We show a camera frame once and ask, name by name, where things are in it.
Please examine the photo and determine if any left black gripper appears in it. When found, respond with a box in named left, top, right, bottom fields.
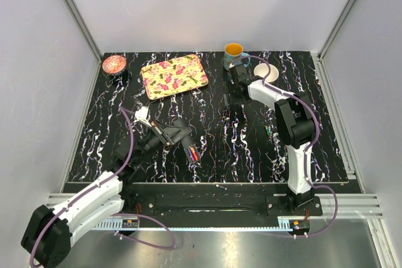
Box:
left=133, top=119, right=192, bottom=166

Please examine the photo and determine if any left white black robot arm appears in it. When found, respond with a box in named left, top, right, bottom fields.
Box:
left=21, top=119, right=192, bottom=267

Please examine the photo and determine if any cream white bowl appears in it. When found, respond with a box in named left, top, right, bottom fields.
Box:
left=253, top=63, right=279, bottom=84

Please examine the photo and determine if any red patterned bowl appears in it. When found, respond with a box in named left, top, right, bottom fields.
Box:
left=102, top=55, right=127, bottom=75

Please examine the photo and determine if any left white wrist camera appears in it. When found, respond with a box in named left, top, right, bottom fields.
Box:
left=134, top=106, right=151, bottom=127

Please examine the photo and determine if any blue mug orange inside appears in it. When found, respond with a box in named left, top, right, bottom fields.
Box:
left=223, top=43, right=251, bottom=71

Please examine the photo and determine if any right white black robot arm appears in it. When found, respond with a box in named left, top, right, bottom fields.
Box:
left=229, top=64, right=319, bottom=215

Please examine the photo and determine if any small silver battery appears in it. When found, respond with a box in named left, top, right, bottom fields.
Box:
left=215, top=185, right=227, bottom=190

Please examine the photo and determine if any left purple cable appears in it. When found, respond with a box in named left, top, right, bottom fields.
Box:
left=28, top=106, right=175, bottom=268

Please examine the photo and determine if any floral yellow pink tray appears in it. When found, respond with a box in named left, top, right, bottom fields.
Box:
left=141, top=54, right=209, bottom=100

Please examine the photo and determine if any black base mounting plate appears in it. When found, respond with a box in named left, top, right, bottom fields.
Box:
left=124, top=183, right=323, bottom=217

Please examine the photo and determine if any white slotted cable duct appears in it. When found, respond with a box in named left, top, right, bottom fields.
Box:
left=92, top=217, right=139, bottom=231

